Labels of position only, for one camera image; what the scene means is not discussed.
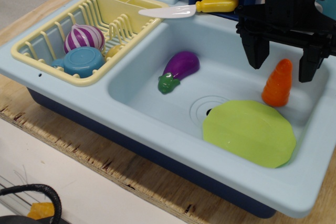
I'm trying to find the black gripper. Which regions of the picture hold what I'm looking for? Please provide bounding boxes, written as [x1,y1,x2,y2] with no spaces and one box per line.
[235,0,335,83]

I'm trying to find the orange toy carrot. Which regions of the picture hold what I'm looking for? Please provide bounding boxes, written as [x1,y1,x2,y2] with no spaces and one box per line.
[261,59,292,107]

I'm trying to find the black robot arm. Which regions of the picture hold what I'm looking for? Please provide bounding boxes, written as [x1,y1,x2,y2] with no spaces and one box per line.
[235,0,335,82]

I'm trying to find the green toy plate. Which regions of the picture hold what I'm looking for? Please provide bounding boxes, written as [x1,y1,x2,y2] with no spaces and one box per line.
[203,100,296,168]

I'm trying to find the teal toy cup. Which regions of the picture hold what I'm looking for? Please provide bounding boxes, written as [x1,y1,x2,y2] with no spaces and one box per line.
[316,0,335,20]

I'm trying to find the purple toy eggplant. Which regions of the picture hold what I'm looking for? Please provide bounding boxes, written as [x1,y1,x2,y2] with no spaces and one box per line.
[157,51,200,94]

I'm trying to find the light blue toy sink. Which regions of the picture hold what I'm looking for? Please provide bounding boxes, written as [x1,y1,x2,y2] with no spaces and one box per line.
[1,0,335,218]

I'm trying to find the yellow toy food piece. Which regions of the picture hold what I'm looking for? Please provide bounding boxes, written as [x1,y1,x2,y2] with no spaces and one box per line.
[105,45,124,61]

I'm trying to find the wooden board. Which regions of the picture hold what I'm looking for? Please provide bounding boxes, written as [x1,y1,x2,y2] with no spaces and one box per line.
[1,0,335,223]

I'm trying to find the blue toy cup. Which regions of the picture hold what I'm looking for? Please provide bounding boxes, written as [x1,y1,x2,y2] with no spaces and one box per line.
[51,47,105,78]

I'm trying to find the yellow dish rack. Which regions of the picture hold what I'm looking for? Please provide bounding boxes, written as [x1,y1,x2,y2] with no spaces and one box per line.
[11,0,165,87]

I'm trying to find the purple striped toy onion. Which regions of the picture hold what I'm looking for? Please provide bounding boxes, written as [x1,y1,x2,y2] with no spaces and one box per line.
[64,24,105,54]

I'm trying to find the yellow tape scrap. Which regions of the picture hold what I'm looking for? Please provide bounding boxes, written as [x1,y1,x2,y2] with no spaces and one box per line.
[27,202,55,220]

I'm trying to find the toy knife yellow handle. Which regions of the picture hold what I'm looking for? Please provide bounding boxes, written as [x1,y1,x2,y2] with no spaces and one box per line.
[138,0,239,19]

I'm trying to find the black braided cable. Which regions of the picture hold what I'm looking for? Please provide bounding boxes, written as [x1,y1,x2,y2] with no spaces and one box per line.
[0,184,62,224]

